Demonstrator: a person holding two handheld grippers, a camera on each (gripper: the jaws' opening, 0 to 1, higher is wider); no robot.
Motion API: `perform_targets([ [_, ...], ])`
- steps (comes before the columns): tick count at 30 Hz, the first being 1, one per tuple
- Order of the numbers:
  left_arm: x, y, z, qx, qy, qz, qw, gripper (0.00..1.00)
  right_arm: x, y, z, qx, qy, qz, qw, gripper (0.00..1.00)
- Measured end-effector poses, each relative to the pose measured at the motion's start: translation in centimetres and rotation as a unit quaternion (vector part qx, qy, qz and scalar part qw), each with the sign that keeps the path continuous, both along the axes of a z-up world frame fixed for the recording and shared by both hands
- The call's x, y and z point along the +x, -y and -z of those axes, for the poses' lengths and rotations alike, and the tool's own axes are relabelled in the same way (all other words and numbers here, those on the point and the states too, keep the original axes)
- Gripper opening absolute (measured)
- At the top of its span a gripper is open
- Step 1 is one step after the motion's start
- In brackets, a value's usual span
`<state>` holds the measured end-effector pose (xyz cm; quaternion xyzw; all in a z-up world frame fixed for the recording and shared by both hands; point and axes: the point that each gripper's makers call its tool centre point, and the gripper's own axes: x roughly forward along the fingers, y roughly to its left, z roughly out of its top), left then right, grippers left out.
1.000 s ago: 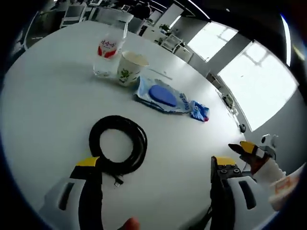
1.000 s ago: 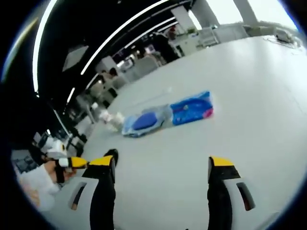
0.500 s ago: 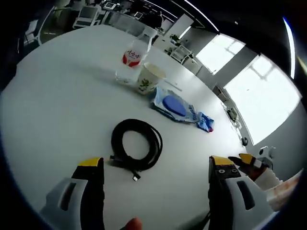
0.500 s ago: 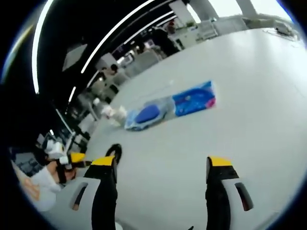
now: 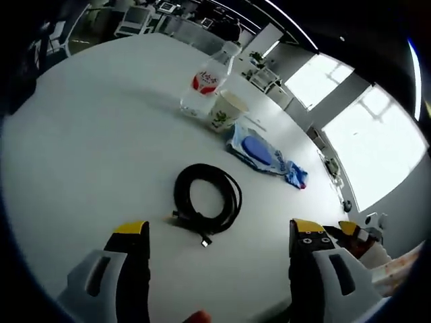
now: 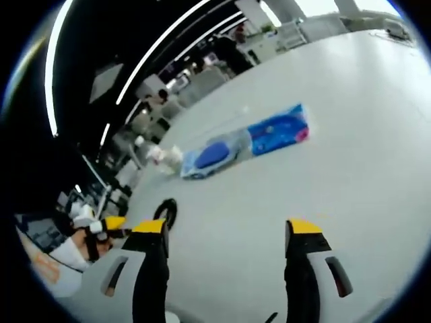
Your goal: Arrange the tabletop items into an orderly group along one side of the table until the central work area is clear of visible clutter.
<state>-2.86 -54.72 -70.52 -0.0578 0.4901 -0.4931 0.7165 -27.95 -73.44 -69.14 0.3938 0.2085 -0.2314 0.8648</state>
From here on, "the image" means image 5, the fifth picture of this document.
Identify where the white office chair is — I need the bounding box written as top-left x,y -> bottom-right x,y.
113,5 -> 153,37

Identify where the white paper cup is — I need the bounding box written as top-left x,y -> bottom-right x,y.
206,89 -> 251,134

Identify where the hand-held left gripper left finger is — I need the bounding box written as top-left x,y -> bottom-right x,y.
57,220 -> 151,323

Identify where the white round table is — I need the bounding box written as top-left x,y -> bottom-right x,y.
0,32 -> 354,323

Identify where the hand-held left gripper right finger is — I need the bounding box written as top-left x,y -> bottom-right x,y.
288,217 -> 385,323

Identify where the person's right hand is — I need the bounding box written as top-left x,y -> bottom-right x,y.
346,235 -> 385,260

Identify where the black cable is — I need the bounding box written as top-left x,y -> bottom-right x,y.
162,162 -> 244,250

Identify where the person's orange printed clothing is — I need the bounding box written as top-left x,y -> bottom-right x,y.
370,244 -> 426,299

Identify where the wet wipes pack blue lid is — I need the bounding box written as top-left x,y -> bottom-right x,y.
224,121 -> 288,176

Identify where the clear plastic water bottle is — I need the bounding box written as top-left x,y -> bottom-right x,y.
179,40 -> 242,120

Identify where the green potted plant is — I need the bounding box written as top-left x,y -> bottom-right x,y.
248,49 -> 267,70

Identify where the person's left hand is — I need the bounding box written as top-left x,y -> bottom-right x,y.
183,310 -> 213,323

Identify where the blue floral tissue packet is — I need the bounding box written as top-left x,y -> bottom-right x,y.
281,160 -> 309,191

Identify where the large bright window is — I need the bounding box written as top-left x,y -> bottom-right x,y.
321,86 -> 430,212
284,53 -> 355,111

